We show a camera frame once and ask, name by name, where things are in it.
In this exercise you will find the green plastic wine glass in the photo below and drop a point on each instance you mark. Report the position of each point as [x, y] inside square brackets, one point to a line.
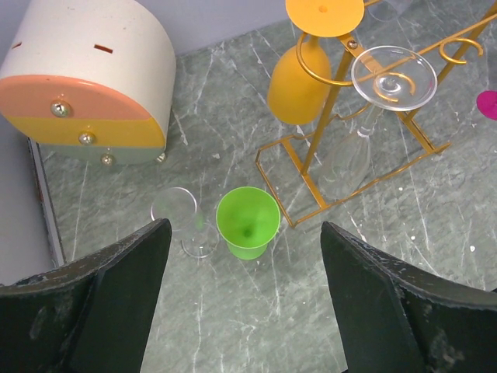
[248, 218]

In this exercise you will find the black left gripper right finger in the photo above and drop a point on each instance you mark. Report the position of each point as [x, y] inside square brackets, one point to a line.
[395, 317]

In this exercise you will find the gold wire glass rack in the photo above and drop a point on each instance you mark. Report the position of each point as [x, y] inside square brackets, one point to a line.
[342, 52]

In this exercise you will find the white round drawer box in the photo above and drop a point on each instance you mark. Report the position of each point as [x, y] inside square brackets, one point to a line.
[92, 80]

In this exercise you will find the clear wide wine glass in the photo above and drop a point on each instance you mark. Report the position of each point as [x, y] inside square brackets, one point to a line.
[388, 10]

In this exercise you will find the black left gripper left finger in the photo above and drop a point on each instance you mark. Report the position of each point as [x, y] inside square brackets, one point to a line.
[91, 315]

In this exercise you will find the yellow plastic wine glass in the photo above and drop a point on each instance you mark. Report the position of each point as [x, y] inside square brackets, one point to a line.
[299, 84]

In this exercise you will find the clear small wine glass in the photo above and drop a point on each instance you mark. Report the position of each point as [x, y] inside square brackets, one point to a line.
[190, 227]

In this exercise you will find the pink plastic wine glass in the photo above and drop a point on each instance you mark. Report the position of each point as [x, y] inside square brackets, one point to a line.
[487, 104]

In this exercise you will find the clear tall wine glass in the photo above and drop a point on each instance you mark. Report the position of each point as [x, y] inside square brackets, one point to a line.
[389, 78]

